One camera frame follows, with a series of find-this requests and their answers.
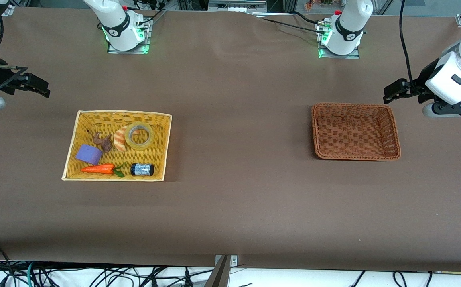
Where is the yellowish clear tape roll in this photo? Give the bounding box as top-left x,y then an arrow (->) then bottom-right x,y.
125,123 -> 154,151

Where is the brown wicker basket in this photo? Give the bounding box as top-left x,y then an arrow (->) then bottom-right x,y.
311,102 -> 402,161

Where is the purple block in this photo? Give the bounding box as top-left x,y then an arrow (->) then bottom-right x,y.
75,144 -> 104,165

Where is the brown toy animal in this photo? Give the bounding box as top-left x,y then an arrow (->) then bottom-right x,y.
87,130 -> 113,153

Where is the toy croissant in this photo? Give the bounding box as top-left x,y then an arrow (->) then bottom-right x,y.
113,126 -> 130,152

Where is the orange toy carrot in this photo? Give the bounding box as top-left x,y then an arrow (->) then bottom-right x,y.
80,161 -> 129,178

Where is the small black can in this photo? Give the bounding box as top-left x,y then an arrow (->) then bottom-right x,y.
130,163 -> 154,177

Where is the yellow wicker basket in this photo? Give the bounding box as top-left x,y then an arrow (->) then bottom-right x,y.
61,110 -> 173,182

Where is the grey background device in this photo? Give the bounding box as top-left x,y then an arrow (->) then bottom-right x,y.
208,0 -> 268,12

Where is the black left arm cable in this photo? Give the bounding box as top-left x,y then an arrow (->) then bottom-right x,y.
399,0 -> 419,94

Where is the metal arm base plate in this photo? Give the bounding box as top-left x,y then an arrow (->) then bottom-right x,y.
318,20 -> 360,59
107,16 -> 151,55

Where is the black cable on table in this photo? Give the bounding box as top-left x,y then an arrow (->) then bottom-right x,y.
254,15 -> 329,35
288,10 -> 329,27

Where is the metal table clamp bracket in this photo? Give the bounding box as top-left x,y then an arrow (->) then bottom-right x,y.
205,254 -> 238,287

